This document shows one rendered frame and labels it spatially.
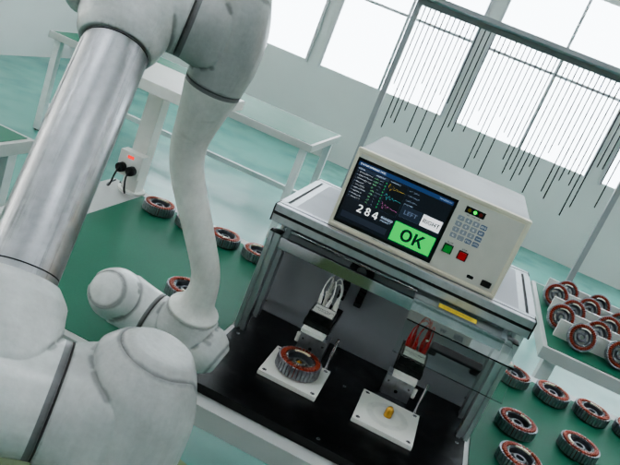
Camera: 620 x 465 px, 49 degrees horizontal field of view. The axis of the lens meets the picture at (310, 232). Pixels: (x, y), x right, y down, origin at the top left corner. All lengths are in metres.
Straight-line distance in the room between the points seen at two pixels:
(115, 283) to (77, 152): 0.40
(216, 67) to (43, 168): 0.33
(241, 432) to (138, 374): 0.66
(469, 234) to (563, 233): 6.47
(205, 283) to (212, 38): 0.44
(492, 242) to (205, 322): 0.71
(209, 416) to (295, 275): 0.54
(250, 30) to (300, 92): 7.08
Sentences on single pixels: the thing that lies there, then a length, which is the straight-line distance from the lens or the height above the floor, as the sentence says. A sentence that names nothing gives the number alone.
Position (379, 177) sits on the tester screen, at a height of 1.27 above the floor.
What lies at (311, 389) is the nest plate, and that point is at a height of 0.78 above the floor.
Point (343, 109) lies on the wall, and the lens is 8.05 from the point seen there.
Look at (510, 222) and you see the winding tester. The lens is 1.62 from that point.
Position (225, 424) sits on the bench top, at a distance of 1.48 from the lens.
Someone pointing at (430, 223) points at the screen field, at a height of 1.22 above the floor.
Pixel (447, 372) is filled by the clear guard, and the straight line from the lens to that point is 1.43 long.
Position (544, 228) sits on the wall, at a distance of 8.04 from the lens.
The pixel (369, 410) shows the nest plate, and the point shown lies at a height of 0.78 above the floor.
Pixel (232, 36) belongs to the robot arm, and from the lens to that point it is 1.10.
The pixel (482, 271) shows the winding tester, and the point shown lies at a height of 1.17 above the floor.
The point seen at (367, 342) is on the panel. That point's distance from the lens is 1.86.
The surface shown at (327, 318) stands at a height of 0.92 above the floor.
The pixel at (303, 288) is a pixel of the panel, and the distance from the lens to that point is 1.86.
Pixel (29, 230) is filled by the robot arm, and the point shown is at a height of 1.20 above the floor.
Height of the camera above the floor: 1.58
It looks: 17 degrees down
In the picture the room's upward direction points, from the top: 22 degrees clockwise
